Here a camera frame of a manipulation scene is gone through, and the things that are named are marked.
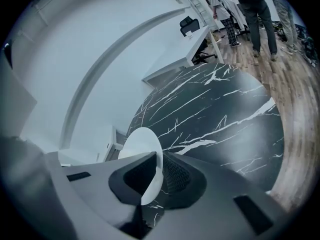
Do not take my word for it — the pile of cables and equipment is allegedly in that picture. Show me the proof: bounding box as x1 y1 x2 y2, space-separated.
274 20 318 66

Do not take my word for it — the office chair with grey cover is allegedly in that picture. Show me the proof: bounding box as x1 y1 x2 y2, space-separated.
221 0 251 41

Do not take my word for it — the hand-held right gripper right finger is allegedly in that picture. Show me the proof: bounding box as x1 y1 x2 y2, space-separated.
149 151 299 240

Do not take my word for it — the white desk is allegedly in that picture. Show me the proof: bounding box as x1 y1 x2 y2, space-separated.
141 25 225 90

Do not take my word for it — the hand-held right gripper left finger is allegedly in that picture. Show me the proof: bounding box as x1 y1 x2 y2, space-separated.
46 151 158 240

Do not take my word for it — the black office chair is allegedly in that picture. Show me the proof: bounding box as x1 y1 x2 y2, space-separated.
179 15 219 65

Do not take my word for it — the white ladder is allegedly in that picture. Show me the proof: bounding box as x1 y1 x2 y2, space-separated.
185 0 217 32

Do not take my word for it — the black marble table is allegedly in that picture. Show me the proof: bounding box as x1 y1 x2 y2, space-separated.
124 62 286 233

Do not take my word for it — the white low cabinet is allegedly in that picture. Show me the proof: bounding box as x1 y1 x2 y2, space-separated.
58 125 127 165

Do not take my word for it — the white plate of food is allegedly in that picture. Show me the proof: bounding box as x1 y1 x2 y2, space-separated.
117 127 165 206

